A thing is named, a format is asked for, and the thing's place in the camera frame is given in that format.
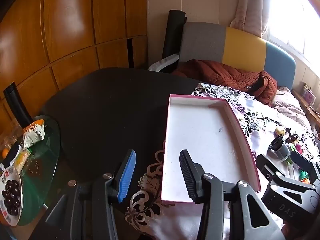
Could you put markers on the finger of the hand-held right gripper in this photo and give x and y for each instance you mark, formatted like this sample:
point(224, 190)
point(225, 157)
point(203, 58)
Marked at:
point(303, 163)
point(268, 166)

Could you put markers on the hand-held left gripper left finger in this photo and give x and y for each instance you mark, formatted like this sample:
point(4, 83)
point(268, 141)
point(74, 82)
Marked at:
point(127, 175)

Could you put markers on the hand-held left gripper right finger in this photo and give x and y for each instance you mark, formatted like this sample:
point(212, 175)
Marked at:
point(190, 177)

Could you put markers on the clear jar with black lid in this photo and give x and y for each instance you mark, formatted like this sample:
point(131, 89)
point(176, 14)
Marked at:
point(280, 150)

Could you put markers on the dark brown fluted mold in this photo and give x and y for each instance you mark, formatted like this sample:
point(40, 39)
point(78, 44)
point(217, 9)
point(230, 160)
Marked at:
point(292, 138)

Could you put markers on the yellow potato-shaped toy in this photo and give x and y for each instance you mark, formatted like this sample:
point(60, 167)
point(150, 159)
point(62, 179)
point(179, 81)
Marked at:
point(280, 130)

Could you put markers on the pink-rimmed white cardboard box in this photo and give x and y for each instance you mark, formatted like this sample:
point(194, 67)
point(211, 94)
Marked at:
point(207, 135)

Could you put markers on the white floral embroidered tablecloth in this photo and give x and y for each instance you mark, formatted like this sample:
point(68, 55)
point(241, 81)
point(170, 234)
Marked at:
point(270, 120)

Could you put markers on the pale pink bedding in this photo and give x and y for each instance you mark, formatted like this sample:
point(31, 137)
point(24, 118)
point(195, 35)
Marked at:
point(290, 105)

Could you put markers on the wooden bedside ledge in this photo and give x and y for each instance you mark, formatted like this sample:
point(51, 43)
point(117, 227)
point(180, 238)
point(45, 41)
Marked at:
point(303, 102)

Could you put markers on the pink floral box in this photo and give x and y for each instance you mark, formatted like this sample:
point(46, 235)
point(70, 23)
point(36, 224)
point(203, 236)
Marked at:
point(308, 93)

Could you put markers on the round green glass table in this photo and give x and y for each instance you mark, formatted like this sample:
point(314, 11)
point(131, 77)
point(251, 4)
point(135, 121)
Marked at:
point(40, 170)

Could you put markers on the rust brown quilted jacket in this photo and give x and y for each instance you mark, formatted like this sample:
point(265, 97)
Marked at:
point(225, 75)

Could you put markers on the white orange snack bag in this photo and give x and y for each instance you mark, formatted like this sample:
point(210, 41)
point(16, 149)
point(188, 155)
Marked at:
point(33, 135)

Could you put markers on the yellow snack packet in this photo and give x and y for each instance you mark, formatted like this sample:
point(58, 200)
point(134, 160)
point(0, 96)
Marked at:
point(21, 158)

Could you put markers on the white patterned plate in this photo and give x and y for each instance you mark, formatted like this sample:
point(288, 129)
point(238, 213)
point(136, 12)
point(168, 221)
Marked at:
point(12, 172)

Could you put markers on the pile of dark cherries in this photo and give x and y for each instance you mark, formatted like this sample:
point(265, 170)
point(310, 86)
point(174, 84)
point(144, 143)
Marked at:
point(11, 195)

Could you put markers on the white padded armrest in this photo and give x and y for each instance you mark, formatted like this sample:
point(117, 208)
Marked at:
point(163, 61)

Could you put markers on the grey yellow blue chair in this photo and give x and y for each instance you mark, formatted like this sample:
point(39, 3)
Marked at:
point(245, 47)

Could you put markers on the clear drinking glass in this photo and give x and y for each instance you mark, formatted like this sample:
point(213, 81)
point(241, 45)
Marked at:
point(10, 137)

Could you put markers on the orange fruit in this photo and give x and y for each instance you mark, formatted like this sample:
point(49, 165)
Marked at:
point(5, 153)

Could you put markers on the bright window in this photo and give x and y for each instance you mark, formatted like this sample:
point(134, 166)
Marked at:
point(295, 22)

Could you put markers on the black rolled mat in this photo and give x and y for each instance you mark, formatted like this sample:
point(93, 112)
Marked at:
point(172, 35)

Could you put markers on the glossy wooden wardrobe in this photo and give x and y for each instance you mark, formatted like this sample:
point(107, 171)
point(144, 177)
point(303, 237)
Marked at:
point(67, 30)

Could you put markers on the beige curtain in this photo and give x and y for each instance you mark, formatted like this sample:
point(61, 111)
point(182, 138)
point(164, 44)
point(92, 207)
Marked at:
point(252, 5)

